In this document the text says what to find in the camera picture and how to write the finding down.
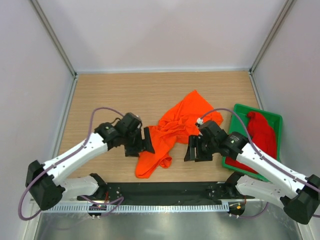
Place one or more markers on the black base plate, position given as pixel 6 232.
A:
pixel 168 193

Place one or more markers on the white slotted cable duct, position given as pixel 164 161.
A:
pixel 86 207

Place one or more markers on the right aluminium frame post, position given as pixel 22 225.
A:
pixel 280 19

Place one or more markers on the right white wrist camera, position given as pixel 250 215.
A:
pixel 199 122

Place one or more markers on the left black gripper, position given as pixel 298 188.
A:
pixel 134 151

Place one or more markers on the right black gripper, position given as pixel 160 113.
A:
pixel 194 141

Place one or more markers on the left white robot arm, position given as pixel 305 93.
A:
pixel 48 182

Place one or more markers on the aluminium frame post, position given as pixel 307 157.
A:
pixel 280 19
pixel 52 35

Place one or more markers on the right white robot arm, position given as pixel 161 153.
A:
pixel 298 195

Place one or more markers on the orange t shirt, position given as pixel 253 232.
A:
pixel 175 126

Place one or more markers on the red t shirt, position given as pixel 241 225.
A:
pixel 231 164

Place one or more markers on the green plastic bin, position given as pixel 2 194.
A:
pixel 265 128

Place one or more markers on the left aluminium frame post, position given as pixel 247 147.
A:
pixel 52 35

